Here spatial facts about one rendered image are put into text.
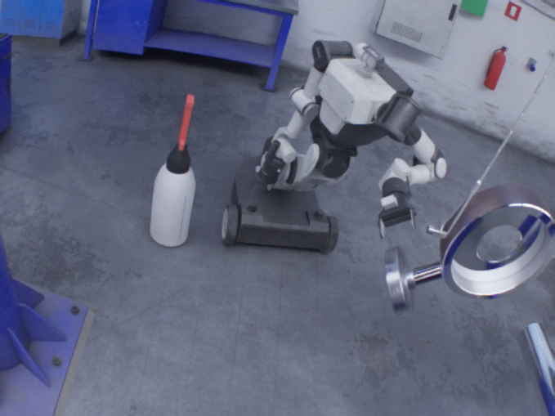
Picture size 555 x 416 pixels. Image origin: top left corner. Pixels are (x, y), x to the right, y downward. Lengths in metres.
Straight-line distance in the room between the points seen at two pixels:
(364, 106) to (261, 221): 1.01
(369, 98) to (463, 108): 3.95
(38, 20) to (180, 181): 3.33
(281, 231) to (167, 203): 0.60
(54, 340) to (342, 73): 1.57
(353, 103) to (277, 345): 1.11
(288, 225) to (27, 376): 1.57
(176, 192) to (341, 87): 0.94
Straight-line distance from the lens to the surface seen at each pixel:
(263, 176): 2.16
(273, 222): 2.41
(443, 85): 5.30
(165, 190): 2.20
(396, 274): 1.17
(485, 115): 5.65
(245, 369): 2.01
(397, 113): 1.58
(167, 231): 2.34
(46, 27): 5.00
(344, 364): 2.17
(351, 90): 1.63
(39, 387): 1.87
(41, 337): 1.96
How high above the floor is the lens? 1.68
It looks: 36 degrees down
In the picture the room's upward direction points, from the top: 17 degrees clockwise
